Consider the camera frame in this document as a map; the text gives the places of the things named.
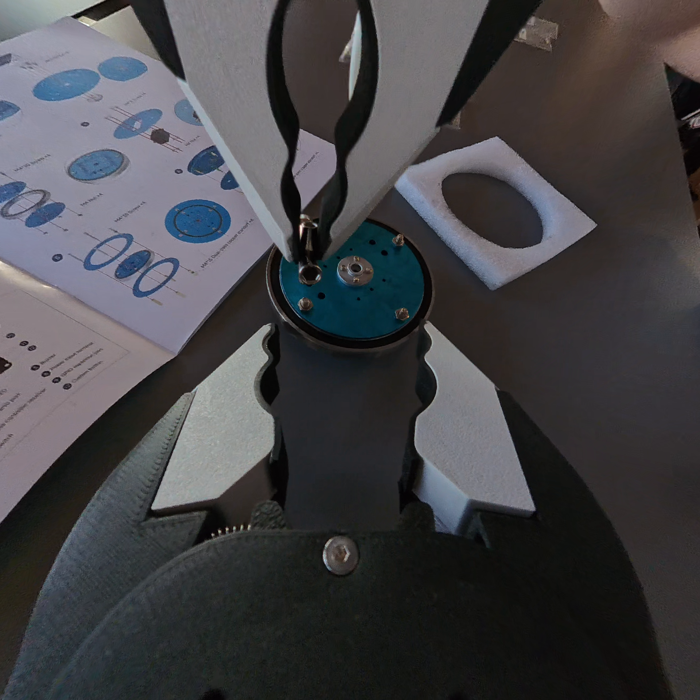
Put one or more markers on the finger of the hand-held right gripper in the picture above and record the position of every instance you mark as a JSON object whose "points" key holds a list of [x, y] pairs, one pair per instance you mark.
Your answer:
{"points": [[415, 82], [229, 82]]}

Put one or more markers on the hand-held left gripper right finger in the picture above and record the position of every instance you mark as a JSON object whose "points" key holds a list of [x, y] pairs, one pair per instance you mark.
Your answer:
{"points": [[470, 448]]}

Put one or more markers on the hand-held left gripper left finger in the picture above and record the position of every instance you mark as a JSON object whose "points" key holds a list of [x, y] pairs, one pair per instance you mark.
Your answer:
{"points": [[219, 448]]}

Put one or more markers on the blue round base plate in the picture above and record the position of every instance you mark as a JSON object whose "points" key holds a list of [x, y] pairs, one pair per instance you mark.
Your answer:
{"points": [[377, 306]]}

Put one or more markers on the small metal socket wrench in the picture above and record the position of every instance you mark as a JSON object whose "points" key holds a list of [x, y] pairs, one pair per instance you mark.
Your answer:
{"points": [[306, 240]]}

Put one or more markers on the person's right forearm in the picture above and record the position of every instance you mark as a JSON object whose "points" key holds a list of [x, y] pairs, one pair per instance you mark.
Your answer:
{"points": [[667, 33]]}

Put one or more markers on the dark grey desk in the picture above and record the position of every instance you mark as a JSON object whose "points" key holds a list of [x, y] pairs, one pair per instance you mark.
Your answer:
{"points": [[601, 383]]}

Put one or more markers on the small clear plastic bag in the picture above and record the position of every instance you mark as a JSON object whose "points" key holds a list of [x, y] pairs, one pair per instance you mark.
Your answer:
{"points": [[535, 33]]}

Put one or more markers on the white instruction booklet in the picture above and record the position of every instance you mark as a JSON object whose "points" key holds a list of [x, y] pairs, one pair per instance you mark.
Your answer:
{"points": [[109, 136]]}

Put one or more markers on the white foam square with hole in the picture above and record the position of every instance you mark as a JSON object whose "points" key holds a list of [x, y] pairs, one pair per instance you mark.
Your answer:
{"points": [[563, 219]]}

